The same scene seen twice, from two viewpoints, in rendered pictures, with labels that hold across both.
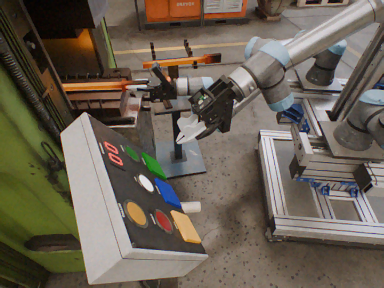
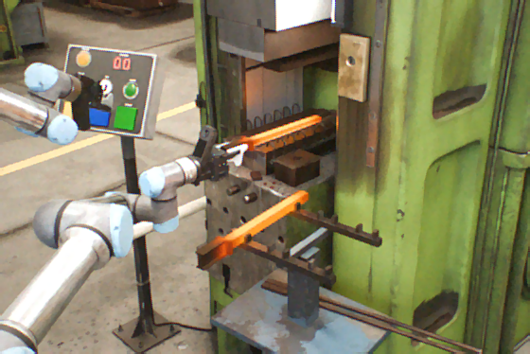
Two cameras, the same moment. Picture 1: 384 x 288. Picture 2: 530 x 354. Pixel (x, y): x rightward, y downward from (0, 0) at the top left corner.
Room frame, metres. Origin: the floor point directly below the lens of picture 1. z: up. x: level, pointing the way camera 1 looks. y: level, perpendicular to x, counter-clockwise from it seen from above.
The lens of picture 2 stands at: (2.32, -0.90, 1.79)
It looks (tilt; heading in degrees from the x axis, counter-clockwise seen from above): 25 degrees down; 140
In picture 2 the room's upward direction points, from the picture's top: 1 degrees counter-clockwise
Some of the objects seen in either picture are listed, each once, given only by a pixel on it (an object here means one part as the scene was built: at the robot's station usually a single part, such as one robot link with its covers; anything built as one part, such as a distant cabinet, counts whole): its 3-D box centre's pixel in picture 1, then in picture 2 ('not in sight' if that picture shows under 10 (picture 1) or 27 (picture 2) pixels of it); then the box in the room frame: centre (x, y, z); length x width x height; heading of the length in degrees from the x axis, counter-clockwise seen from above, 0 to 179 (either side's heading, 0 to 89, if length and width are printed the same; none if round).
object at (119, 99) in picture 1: (74, 99); (291, 135); (0.79, 0.49, 0.96); 0.42 x 0.20 x 0.09; 93
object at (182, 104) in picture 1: (174, 92); (303, 321); (1.26, 0.11, 0.67); 0.40 x 0.30 x 0.02; 11
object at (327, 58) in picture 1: (330, 51); not in sight; (1.19, -0.75, 0.98); 0.13 x 0.12 x 0.14; 35
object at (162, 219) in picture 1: (163, 221); not in sight; (0.19, 0.05, 1.09); 0.05 x 0.03 x 0.04; 3
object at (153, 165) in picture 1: (152, 167); (126, 118); (0.39, 0.11, 1.01); 0.07 x 0.05 x 0.07; 28
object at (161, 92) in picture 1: (163, 89); (206, 166); (0.83, 0.12, 0.98); 0.12 x 0.08 x 0.09; 93
